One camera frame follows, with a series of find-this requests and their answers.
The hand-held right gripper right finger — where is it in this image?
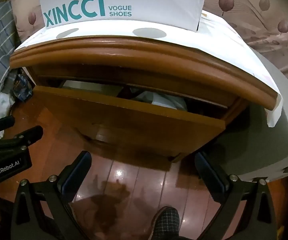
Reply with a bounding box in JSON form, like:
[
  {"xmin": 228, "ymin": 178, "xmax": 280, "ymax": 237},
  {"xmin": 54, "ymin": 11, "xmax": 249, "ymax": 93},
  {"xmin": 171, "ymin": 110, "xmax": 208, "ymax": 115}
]
[{"xmin": 195, "ymin": 152, "xmax": 276, "ymax": 240}]

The white dotted cloth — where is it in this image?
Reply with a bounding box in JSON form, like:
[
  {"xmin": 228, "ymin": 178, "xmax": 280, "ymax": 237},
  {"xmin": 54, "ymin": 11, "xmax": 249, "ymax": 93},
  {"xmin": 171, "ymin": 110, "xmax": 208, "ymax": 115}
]
[{"xmin": 14, "ymin": 10, "xmax": 283, "ymax": 128}]

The pale blue underwear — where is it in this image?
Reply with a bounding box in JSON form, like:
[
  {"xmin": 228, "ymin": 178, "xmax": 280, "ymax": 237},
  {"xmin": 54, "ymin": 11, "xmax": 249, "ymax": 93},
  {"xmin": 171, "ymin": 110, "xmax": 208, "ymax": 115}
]
[{"xmin": 134, "ymin": 91, "xmax": 188, "ymax": 112}]

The crumpled blue package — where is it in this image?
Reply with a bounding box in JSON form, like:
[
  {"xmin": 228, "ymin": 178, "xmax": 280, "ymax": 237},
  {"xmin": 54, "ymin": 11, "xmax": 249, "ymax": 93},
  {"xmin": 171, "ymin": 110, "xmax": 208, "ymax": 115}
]
[{"xmin": 12, "ymin": 74, "xmax": 33, "ymax": 102}]

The plaid slipper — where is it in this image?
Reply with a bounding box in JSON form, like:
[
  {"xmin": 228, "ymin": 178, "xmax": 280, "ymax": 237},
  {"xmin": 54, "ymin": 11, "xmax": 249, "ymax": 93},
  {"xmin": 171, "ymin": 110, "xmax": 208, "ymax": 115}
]
[{"xmin": 150, "ymin": 206, "xmax": 180, "ymax": 240}]

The grey box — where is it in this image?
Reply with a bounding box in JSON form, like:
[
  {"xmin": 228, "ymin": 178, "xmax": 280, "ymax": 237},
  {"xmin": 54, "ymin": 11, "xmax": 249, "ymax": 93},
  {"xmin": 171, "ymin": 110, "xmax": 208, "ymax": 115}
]
[{"xmin": 214, "ymin": 52, "xmax": 288, "ymax": 183}]

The wooden drawer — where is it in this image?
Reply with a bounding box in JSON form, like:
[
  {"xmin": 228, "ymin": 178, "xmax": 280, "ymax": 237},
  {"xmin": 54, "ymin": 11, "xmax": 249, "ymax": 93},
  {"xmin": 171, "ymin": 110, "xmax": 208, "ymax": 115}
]
[{"xmin": 33, "ymin": 80, "xmax": 227, "ymax": 163}]

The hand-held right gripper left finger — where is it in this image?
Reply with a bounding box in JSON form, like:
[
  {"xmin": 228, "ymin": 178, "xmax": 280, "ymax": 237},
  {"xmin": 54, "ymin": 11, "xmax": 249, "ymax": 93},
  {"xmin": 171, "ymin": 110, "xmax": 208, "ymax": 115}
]
[{"xmin": 10, "ymin": 151, "xmax": 92, "ymax": 240}]

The wooden nightstand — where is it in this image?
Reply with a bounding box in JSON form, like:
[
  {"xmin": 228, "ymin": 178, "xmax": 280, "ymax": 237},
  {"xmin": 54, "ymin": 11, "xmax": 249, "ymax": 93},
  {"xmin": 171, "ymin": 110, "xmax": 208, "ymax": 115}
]
[{"xmin": 9, "ymin": 36, "xmax": 278, "ymax": 163}]

